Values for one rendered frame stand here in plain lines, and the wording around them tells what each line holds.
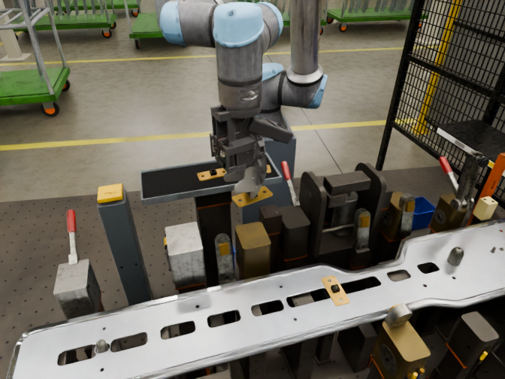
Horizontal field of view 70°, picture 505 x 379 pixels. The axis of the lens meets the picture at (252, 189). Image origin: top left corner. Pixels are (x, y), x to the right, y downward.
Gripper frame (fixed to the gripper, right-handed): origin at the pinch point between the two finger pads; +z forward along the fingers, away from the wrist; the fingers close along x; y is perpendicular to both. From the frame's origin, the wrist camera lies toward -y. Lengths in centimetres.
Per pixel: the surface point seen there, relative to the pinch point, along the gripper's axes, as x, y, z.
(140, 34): -597, -128, 114
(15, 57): -649, 64, 135
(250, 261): -0.1, 0.7, 22.3
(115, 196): -26.3, 24.6, 9.8
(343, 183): 0.8, -25.7, 7.7
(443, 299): 30, -34, 26
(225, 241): -3.7, 5.6, 16.0
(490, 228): 21, -67, 27
